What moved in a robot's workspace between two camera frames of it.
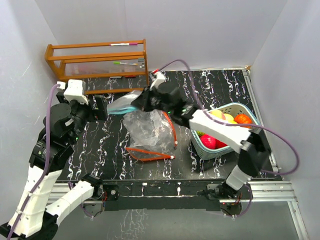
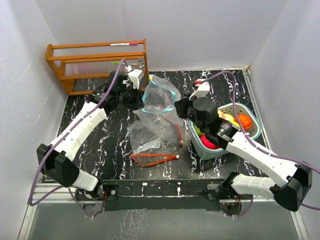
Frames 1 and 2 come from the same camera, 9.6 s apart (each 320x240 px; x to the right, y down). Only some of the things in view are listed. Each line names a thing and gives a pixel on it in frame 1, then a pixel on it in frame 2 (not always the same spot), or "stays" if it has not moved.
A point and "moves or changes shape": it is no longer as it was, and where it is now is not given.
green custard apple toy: [200, 133] stays
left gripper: [100, 113] → [138, 103]
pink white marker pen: [123, 44] stays
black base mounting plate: [144, 195] stays
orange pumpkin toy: [242, 118] stays
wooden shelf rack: [109, 67] stays
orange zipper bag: [150, 129] moves or changes shape
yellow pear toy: [229, 119] stays
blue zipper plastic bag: [122, 105] moves or changes shape
